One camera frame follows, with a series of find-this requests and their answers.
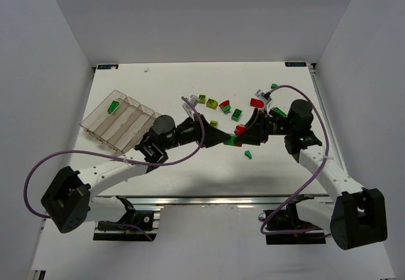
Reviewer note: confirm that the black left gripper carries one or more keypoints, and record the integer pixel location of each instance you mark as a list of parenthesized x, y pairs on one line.
[(201, 129)]

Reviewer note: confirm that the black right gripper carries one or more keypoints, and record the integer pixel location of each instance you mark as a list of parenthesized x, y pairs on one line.
[(261, 128)]

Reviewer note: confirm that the green lego piece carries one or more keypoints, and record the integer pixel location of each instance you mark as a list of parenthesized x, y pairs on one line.
[(231, 141)]

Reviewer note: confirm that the red rectangular lego brick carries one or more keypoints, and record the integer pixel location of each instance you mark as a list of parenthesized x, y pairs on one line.
[(257, 103)]

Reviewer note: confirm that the long green lego brick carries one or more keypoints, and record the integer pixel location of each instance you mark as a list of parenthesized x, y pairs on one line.
[(114, 104)]

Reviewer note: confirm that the red lego piece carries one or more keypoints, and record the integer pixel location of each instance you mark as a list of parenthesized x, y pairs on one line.
[(239, 129)]

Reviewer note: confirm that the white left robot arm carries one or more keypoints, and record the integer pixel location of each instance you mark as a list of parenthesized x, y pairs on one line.
[(73, 197)]

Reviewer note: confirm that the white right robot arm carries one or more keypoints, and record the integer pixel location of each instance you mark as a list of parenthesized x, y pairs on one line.
[(354, 217)]

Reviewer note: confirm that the small green wedge lego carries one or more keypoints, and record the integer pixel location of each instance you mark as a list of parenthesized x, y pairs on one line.
[(248, 154)]

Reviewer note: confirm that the green square lego brick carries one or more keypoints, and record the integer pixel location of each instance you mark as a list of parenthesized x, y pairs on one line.
[(236, 115)]

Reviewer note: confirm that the red roof green lego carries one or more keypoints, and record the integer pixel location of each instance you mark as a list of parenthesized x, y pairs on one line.
[(225, 106)]

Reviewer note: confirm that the purple plate green lego right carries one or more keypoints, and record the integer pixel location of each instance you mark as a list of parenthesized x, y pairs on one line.
[(277, 113)]

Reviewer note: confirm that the lime lego brick middle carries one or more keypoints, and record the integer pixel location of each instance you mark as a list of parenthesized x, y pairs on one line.
[(211, 103)]

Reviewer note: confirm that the lime lego brick far left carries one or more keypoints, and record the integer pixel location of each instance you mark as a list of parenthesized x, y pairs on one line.
[(202, 99)]

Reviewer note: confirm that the blue label right corner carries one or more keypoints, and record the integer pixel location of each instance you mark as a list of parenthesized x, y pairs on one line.
[(295, 64)]

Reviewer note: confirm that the blue label corner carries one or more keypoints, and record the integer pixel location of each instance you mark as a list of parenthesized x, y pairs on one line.
[(107, 67), (295, 64)]

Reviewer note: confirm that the clear compartment organizer tray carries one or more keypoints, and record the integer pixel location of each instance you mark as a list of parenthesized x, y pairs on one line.
[(123, 129)]

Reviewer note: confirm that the blue label left corner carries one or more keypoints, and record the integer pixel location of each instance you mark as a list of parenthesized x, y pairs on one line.
[(107, 67)]

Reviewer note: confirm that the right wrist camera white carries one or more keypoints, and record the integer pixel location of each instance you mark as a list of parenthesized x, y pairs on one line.
[(265, 97)]

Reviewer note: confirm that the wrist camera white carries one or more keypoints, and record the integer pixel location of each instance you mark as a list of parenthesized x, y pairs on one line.
[(189, 105), (265, 97)]

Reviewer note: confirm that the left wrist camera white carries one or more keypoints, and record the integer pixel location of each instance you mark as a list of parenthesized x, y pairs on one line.
[(189, 105)]

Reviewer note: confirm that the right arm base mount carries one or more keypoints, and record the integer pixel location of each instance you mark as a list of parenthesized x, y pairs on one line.
[(287, 220)]

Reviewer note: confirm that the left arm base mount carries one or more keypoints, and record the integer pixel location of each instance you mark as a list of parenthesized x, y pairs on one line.
[(135, 224)]

